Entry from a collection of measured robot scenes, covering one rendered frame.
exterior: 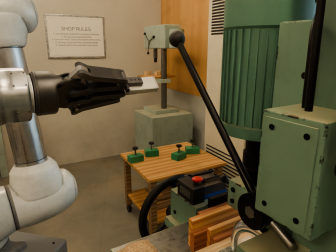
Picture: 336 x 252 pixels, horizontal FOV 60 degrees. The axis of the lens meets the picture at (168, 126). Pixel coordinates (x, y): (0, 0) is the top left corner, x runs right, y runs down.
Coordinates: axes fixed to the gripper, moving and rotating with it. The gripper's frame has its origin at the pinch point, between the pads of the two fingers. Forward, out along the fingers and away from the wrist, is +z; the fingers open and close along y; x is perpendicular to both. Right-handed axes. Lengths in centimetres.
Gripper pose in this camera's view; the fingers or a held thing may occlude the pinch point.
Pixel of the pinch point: (140, 85)
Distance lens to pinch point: 59.7
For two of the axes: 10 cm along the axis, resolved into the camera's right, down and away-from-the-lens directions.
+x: -3.6, -8.5, 3.9
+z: 8.6, -1.4, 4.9
